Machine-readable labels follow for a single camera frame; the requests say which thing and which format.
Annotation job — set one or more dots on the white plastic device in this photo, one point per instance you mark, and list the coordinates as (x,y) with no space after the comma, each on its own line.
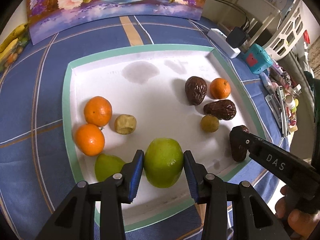
(266,82)

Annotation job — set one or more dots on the person's right hand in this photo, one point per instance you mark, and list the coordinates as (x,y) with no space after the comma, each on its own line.
(300,222)

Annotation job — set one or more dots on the yellow banana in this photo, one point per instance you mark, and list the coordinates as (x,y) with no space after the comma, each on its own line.
(15,33)
(8,51)

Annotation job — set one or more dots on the white power strip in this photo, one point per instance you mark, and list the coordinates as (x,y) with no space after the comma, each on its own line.
(215,33)

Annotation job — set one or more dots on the grey metal clip tool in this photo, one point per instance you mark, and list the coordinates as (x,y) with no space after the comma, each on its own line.
(273,108)

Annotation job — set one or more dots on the large orange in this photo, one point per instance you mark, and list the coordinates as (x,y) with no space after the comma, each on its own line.
(98,110)

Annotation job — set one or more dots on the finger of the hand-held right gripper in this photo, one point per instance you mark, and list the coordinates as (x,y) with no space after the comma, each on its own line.
(238,136)

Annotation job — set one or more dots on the olive round fruit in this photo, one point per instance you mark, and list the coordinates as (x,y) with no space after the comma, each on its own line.
(210,123)

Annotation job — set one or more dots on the black power adapter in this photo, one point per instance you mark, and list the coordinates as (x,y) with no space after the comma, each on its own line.
(236,37)

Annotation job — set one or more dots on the white tray with teal rim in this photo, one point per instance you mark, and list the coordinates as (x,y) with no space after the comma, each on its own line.
(150,92)

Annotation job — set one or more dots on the white folding chair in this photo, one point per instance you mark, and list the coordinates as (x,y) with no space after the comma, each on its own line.
(252,15)

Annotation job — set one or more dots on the teal small box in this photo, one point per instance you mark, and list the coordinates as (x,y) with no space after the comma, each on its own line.
(258,57)

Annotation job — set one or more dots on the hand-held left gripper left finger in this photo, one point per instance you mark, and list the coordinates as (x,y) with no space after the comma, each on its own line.
(136,177)

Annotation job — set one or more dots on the flower painting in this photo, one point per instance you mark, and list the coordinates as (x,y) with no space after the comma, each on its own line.
(100,17)

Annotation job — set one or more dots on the white lattice chair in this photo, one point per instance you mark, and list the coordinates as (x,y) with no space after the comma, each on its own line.
(287,30)

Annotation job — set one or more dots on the small orange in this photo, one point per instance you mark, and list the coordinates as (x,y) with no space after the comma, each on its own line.
(220,88)

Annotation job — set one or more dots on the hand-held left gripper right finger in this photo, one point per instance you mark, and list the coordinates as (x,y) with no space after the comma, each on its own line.
(190,177)

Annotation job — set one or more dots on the pile of small trinkets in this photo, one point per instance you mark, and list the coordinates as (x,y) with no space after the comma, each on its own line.
(290,105)

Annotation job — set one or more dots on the brown avocado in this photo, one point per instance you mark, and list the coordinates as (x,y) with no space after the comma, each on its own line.
(220,108)
(238,156)
(196,90)

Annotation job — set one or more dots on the clear bag of small fruits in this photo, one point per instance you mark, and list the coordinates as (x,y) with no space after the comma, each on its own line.
(13,57)

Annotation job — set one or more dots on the blue plaid tablecloth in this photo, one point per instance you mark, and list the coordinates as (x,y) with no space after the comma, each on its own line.
(37,105)

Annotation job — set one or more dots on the green mango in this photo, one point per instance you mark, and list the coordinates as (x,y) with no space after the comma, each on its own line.
(107,167)
(163,162)

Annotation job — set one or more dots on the beige round fruit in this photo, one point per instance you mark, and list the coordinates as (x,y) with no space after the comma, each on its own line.
(125,124)

